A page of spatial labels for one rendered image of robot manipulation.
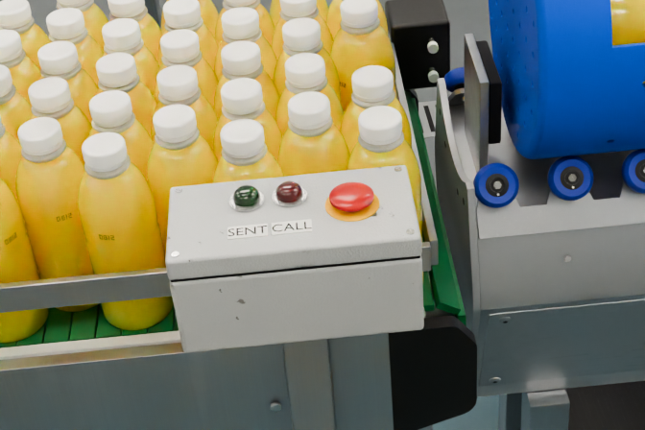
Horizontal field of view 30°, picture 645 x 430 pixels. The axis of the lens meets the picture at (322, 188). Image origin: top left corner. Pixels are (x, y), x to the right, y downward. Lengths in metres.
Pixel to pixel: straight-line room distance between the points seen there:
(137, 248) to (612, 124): 0.46
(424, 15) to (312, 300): 0.55
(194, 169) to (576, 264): 0.41
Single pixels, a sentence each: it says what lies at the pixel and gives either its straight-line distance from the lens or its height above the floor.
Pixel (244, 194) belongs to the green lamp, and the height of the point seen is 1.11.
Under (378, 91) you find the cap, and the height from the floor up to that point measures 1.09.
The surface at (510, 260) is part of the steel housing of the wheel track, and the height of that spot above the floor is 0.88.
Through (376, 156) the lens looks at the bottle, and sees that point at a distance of 1.08.
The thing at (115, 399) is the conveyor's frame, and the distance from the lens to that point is 1.21.
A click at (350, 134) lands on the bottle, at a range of 1.15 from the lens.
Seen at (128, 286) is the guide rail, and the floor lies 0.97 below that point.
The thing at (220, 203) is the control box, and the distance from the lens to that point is 0.99.
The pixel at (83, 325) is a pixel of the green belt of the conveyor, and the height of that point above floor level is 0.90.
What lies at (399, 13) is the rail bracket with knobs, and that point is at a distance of 1.44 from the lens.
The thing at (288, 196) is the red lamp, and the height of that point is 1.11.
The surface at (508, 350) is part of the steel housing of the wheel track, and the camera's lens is 1.37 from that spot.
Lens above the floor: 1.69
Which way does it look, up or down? 37 degrees down
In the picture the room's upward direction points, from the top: 5 degrees counter-clockwise
